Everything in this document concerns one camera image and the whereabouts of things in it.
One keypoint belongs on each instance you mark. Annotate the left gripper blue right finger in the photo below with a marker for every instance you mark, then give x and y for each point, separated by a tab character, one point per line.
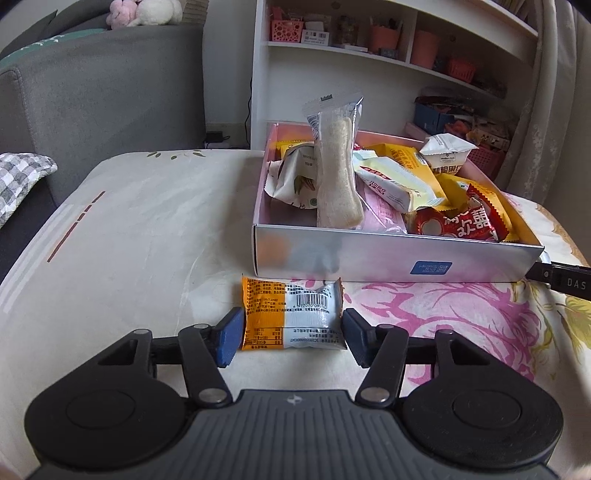
361	337

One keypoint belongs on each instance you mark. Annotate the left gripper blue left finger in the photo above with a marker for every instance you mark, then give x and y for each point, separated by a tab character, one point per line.
228	334

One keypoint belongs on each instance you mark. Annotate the orange and white snack pack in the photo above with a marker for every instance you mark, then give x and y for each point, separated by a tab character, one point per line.
281	315

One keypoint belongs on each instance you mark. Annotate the large red heart snack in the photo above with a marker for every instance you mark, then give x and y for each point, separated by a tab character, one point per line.
471	224

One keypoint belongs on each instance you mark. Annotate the pink wafer snack pack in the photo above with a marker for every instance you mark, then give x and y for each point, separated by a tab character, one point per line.
381	214

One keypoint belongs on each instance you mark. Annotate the pale green cake pack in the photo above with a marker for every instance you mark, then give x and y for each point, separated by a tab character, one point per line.
395	184

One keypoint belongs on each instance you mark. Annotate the white nut snack pack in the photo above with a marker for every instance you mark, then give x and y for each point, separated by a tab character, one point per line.
293	180

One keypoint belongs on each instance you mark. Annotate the yellow waffle sandwich pack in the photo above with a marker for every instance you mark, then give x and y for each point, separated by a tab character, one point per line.
410	158

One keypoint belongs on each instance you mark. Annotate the yellow chips snack pack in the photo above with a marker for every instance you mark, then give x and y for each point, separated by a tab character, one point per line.
283	146

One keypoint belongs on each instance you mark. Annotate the clear rice cracker pack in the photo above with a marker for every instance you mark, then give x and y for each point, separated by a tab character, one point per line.
334	121

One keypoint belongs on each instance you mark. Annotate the beige curtain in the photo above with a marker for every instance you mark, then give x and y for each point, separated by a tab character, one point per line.
561	77

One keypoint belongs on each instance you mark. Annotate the floral tablecloth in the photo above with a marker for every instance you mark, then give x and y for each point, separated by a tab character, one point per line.
161	241

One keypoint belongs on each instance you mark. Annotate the pink plastic basket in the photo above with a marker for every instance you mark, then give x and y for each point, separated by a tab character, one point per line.
488	160

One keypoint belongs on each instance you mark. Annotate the blue storage box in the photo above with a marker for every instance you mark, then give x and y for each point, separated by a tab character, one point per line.
431	120

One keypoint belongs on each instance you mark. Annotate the small red basket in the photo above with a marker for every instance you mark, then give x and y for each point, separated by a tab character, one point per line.
461	69

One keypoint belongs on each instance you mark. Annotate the white bookshelf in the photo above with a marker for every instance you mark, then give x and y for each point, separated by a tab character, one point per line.
333	57

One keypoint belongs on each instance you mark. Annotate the grey sofa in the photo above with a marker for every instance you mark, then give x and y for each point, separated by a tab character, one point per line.
88	99

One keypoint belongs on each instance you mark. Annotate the grey checkered cushion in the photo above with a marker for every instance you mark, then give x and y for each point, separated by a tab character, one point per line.
19	174

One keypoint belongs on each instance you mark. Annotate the salmon pink pot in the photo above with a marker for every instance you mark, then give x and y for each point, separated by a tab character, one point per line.
382	37
425	49

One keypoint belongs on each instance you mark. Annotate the small pink perforated basket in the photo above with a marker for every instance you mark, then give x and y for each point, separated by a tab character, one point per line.
286	31

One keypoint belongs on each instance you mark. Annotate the pink and white plush toy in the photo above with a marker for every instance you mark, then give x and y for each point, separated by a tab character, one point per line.
129	13

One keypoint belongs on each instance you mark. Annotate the teal patterned cushion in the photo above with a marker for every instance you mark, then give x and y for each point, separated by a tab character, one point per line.
41	44

